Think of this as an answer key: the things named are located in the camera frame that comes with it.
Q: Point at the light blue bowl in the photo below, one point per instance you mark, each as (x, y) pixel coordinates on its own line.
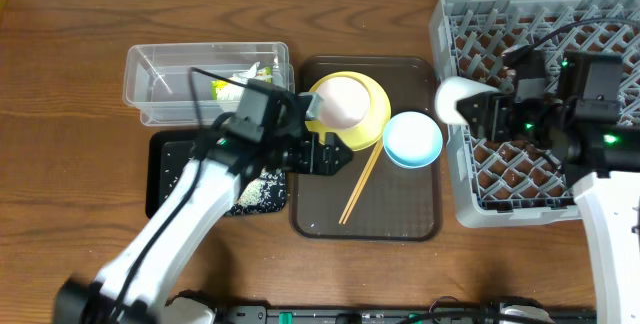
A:
(412, 140)

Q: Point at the wooden chopstick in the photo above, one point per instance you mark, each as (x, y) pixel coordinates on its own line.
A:
(361, 184)
(364, 186)

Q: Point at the yellow plate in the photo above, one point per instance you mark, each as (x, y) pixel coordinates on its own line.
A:
(368, 131)

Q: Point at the black plastic tray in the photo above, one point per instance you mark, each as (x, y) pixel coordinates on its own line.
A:
(165, 164)

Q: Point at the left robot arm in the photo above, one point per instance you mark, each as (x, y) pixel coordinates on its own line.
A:
(135, 286)

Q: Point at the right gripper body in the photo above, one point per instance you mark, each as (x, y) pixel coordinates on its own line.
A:
(491, 117)

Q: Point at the brown plastic serving tray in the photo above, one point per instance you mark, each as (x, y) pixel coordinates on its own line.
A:
(396, 204)

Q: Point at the white bowl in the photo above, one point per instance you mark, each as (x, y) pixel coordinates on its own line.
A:
(345, 102)

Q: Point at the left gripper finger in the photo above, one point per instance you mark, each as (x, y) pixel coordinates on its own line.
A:
(324, 159)
(311, 105)

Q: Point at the grey dishwasher rack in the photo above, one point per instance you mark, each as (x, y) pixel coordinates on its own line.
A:
(505, 184)

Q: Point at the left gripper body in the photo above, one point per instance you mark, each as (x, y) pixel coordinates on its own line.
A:
(310, 153)

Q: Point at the green snack wrapper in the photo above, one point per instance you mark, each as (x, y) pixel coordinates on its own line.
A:
(217, 89)

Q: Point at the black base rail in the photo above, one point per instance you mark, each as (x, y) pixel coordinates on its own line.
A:
(261, 315)

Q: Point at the small pale green cup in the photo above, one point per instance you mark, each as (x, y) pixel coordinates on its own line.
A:
(450, 92)

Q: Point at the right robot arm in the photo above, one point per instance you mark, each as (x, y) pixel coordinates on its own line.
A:
(599, 158)

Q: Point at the pile of rice grains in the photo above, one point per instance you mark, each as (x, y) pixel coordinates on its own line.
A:
(257, 194)

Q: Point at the clear plastic bin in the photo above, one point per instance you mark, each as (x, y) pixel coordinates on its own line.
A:
(157, 75)

